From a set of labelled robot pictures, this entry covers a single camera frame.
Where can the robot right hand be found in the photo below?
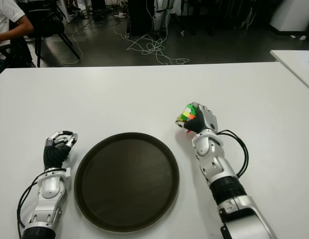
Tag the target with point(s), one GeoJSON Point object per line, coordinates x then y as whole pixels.
{"type": "Point", "coordinates": [206, 120]}

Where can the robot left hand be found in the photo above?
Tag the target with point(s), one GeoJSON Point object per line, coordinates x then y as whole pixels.
{"type": "Point", "coordinates": [53, 155]}

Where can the multicoloured Rubik's cube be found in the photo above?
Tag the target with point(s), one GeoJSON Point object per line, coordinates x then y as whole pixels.
{"type": "Point", "coordinates": [187, 113]}

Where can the robot right arm silver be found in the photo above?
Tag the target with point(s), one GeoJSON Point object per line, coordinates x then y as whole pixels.
{"type": "Point", "coordinates": [219, 171]}

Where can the robot left arm silver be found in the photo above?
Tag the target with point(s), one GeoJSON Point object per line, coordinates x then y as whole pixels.
{"type": "Point", "coordinates": [49, 186]}

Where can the round dark brown plate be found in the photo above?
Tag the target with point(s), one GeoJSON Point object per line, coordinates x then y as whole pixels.
{"type": "Point", "coordinates": [127, 184]}

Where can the white side table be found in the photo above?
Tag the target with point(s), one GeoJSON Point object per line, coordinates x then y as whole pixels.
{"type": "Point", "coordinates": [296, 62]}

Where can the standing humanoid robot legs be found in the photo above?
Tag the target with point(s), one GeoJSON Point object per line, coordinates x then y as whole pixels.
{"type": "Point", "coordinates": [160, 15]}

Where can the black cabinet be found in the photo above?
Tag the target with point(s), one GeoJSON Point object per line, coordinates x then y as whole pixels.
{"type": "Point", "coordinates": [140, 17]}

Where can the black chair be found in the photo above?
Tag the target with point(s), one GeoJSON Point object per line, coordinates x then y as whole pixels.
{"type": "Point", "coordinates": [47, 25]}

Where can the white cabinet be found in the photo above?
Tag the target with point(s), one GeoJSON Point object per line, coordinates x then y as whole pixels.
{"type": "Point", "coordinates": [291, 15]}

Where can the seated person white shirt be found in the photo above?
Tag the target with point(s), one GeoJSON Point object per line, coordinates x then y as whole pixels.
{"type": "Point", "coordinates": [5, 17]}

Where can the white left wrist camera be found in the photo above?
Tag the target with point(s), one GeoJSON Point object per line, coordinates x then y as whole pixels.
{"type": "Point", "coordinates": [67, 173]}

